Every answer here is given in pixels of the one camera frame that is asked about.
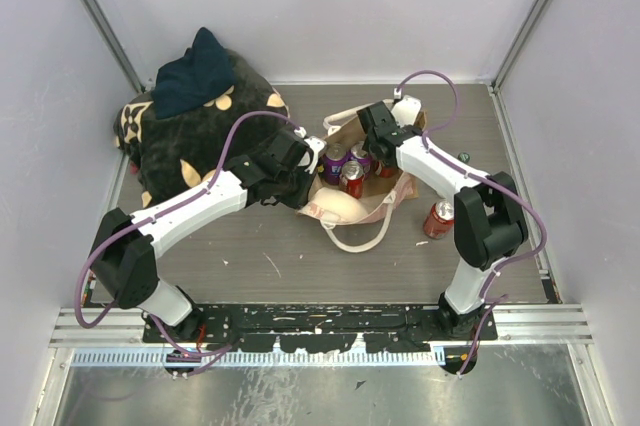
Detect red coke can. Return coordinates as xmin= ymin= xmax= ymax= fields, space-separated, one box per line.
xmin=339 ymin=160 xmax=364 ymax=199
xmin=374 ymin=161 xmax=398 ymax=179
xmin=423 ymin=200 xmax=454 ymax=239

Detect purple soda can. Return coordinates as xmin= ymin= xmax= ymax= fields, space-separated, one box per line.
xmin=322 ymin=143 xmax=349 ymax=185
xmin=349 ymin=141 xmax=372 ymax=176

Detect clear glass bottle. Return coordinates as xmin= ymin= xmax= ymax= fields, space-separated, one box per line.
xmin=457 ymin=152 xmax=470 ymax=164

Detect canvas tote bag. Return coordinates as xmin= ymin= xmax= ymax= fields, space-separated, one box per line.
xmin=298 ymin=106 xmax=418 ymax=254

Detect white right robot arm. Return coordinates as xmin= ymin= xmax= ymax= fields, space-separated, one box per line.
xmin=357 ymin=102 xmax=529 ymax=340

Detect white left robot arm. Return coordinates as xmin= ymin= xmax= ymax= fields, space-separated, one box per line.
xmin=90 ymin=129 xmax=326 ymax=342

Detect black plush flower blanket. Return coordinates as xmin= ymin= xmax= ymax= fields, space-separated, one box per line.
xmin=113 ymin=49 xmax=290 ymax=209

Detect dark navy cloth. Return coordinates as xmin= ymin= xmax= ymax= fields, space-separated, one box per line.
xmin=151 ymin=27 xmax=236 ymax=120

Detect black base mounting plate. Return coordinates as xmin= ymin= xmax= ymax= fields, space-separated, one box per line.
xmin=142 ymin=301 xmax=498 ymax=355

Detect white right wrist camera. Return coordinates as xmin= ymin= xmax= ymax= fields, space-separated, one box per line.
xmin=391 ymin=88 xmax=422 ymax=127

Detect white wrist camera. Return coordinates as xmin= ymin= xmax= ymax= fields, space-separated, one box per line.
xmin=391 ymin=88 xmax=422 ymax=127
xmin=294 ymin=127 xmax=327 ymax=175

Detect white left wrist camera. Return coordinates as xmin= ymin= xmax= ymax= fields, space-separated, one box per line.
xmin=294 ymin=127 xmax=327 ymax=175

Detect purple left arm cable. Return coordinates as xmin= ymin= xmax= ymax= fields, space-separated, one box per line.
xmin=73 ymin=111 xmax=307 ymax=330

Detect aluminium rail frame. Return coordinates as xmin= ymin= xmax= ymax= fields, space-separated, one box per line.
xmin=34 ymin=0 xmax=609 ymax=426

